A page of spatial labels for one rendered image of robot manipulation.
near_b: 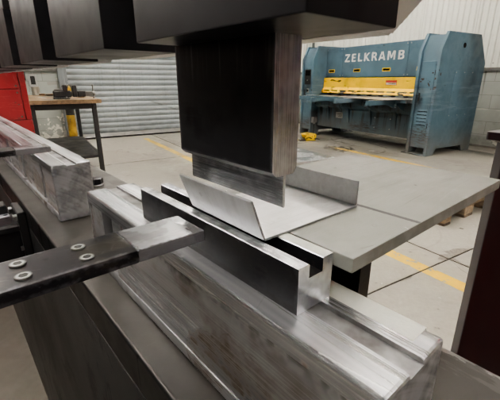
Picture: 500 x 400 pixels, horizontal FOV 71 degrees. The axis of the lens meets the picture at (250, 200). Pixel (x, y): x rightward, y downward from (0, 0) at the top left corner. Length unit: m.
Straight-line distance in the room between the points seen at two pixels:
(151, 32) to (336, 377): 0.21
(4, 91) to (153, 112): 5.76
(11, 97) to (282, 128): 2.21
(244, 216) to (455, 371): 0.22
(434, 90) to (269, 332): 5.77
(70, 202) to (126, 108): 7.16
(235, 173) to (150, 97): 7.68
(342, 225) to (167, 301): 0.16
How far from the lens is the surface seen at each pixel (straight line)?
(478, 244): 0.94
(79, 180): 0.65
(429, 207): 0.32
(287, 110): 0.20
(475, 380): 0.36
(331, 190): 0.31
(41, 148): 0.60
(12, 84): 2.36
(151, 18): 0.24
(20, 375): 1.79
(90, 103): 4.42
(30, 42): 0.55
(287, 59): 0.20
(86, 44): 0.35
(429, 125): 5.95
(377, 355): 0.20
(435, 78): 5.93
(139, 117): 7.86
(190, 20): 0.20
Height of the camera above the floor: 1.10
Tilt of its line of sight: 19 degrees down
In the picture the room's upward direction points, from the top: straight up
